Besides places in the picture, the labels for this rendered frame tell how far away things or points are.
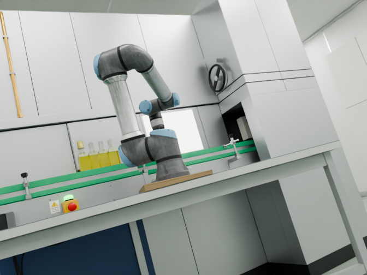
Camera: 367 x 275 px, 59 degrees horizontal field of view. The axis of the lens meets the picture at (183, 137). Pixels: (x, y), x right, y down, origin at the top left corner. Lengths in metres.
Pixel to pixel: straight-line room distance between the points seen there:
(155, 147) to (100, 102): 0.91
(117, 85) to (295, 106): 1.45
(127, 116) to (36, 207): 0.63
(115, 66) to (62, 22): 1.06
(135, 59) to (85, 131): 0.78
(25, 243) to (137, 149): 0.55
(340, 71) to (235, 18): 2.88
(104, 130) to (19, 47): 0.73
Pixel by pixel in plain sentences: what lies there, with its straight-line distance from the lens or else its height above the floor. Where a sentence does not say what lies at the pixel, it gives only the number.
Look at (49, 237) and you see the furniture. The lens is 1.35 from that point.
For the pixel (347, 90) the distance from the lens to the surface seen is 5.12.
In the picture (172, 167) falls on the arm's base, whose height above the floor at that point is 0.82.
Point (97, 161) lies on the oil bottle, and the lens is 1.91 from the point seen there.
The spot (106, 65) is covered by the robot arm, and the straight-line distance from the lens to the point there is 1.49.
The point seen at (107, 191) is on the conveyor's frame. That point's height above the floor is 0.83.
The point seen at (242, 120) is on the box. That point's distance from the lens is 2.56.
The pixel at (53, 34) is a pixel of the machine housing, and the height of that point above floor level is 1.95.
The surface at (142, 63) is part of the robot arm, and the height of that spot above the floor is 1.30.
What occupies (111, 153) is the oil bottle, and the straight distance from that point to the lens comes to 1.94.
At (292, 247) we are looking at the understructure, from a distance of 2.30.
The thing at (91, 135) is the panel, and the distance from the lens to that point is 2.10.
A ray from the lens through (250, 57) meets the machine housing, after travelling 2.43.
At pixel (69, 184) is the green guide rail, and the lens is 1.76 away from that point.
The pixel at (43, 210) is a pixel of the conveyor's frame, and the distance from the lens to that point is 1.71.
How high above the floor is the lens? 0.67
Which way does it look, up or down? 11 degrees up
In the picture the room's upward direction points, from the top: 16 degrees counter-clockwise
